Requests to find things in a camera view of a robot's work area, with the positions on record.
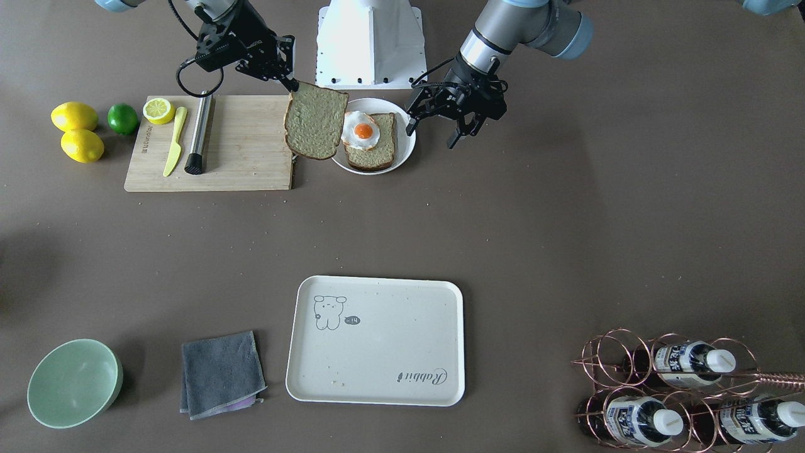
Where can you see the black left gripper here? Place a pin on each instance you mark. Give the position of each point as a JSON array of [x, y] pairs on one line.
[[458, 80]]

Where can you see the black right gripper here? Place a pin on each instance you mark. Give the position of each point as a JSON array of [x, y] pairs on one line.
[[250, 33]]

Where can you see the bread slice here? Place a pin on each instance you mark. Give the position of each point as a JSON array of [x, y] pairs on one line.
[[381, 156], [314, 121]]

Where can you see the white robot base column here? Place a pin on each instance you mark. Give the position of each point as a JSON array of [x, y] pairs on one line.
[[369, 45]]

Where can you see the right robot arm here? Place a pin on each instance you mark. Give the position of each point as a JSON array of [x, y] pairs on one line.
[[216, 10]]

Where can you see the cream rabbit tray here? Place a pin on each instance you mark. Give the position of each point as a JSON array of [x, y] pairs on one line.
[[379, 341]]

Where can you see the fried egg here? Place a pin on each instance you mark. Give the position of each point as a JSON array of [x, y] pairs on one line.
[[360, 131]]

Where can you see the bamboo cutting board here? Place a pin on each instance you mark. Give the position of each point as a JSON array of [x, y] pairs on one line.
[[244, 148]]

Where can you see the steel muddler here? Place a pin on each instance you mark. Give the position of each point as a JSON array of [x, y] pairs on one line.
[[194, 164]]

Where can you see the yellow plastic knife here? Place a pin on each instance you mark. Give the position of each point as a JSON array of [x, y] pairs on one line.
[[175, 147]]

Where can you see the half lemon slice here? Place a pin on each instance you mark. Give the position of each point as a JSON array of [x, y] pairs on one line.
[[159, 111]]

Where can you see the green lime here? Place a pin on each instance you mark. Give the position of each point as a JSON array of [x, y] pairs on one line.
[[123, 119]]

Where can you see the yellow lemon near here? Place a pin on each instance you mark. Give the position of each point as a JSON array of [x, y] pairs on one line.
[[82, 146]]

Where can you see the yellow lemon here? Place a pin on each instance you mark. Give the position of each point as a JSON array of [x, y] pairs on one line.
[[82, 146], [74, 115]]

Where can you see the yellow lemon far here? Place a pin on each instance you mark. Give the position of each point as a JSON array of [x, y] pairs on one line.
[[74, 115]]

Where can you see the grey folded cloth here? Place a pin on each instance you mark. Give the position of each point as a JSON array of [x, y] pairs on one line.
[[220, 375]]

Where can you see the tea bottle one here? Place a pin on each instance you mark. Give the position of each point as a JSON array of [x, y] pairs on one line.
[[683, 365]]

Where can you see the tea bottle two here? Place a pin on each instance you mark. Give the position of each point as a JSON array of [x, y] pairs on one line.
[[628, 421]]

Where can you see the green ceramic bowl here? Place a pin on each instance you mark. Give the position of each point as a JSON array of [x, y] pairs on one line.
[[74, 383]]

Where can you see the tea bottle three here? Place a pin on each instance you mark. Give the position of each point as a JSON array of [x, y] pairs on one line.
[[748, 422]]

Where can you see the copper wire bottle rack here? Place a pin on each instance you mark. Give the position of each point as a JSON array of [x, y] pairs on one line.
[[675, 393]]

